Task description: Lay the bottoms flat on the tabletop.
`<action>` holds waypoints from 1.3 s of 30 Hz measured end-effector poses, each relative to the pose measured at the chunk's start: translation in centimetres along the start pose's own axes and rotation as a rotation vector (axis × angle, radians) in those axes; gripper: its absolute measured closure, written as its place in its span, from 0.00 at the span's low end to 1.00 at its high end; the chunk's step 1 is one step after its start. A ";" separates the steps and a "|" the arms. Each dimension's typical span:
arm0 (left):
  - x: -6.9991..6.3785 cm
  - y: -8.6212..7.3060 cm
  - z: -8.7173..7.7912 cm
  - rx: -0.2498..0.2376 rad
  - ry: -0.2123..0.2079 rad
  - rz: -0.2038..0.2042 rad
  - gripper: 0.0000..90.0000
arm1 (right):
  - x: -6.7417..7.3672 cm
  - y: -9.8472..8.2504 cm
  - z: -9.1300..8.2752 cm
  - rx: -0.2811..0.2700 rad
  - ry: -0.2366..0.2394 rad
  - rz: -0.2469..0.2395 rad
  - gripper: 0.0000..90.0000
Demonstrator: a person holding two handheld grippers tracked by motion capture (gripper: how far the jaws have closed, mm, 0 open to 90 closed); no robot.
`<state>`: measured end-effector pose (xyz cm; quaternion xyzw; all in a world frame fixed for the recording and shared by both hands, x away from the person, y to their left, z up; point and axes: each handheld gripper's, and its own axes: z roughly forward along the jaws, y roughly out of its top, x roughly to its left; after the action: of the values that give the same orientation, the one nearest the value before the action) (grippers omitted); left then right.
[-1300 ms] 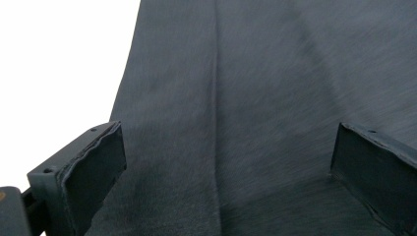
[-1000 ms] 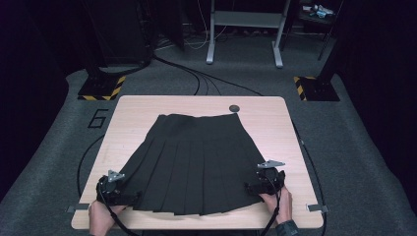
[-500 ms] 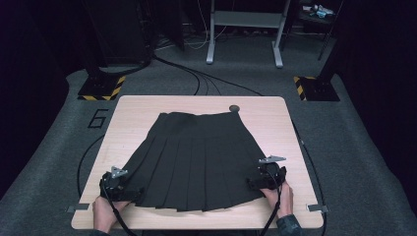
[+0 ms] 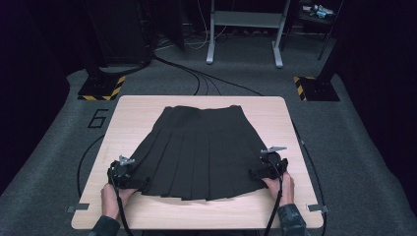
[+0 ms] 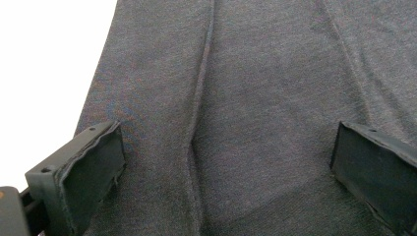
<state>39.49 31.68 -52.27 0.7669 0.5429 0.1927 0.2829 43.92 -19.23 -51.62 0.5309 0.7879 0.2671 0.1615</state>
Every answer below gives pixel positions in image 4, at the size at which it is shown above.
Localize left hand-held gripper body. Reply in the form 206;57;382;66
107;154;136;190

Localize clutter of small packets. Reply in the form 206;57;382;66
301;3;335;20

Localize person's right hand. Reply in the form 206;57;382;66
262;171;296;207

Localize white desk frame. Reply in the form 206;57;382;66
206;0;291;69

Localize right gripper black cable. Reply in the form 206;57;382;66
263;158;284;236

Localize black pleated skirt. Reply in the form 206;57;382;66
129;104;273;202

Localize bundle of black floor cables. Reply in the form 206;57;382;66
152;54;264;97

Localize black cabinet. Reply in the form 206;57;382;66
82;0;155;67

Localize hazard-striped black base plate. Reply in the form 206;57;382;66
293;76;341;102
77;75;127;101

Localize black upright post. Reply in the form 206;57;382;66
317;0;348;83

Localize dark shelf rack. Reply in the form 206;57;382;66
294;0;344;62

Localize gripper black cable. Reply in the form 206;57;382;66
108;168;135;236
263;158;284;236

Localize thin black table cable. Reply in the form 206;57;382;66
290;120;328;229

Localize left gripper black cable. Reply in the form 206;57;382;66
108;168;135;236

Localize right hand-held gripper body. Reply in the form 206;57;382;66
260;146;289;180

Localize person's left hand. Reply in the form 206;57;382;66
100;183;138;220

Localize white cables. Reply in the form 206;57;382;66
182;0;228;51

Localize grey tape piece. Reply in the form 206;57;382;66
306;204;329;214
66;203;90;213

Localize curved black floor cable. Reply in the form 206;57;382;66
76;133;106;200

